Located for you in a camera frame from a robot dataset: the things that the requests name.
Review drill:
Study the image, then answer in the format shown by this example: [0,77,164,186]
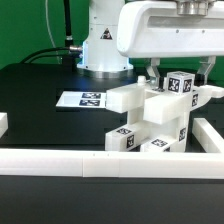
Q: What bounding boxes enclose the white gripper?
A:
[117,1,224,87]

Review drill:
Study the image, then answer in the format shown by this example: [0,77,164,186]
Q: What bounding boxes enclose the white chair back frame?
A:
[106,76,224,121]

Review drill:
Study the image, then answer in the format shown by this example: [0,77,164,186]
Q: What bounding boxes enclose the white chair seat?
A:
[127,108,190,152]

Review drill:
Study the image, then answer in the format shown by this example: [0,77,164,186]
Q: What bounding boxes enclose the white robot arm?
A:
[78,0,224,85]

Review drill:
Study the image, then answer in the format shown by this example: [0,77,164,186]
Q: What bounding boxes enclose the white sheet with markers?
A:
[56,91,106,108]

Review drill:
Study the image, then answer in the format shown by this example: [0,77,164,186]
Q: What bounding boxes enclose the white U-shaped obstacle fence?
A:
[0,112,224,178]

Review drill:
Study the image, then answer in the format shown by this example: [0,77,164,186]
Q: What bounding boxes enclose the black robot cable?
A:
[20,0,84,64]

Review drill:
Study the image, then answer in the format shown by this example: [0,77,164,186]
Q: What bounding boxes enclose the thin white cable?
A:
[45,0,63,64]

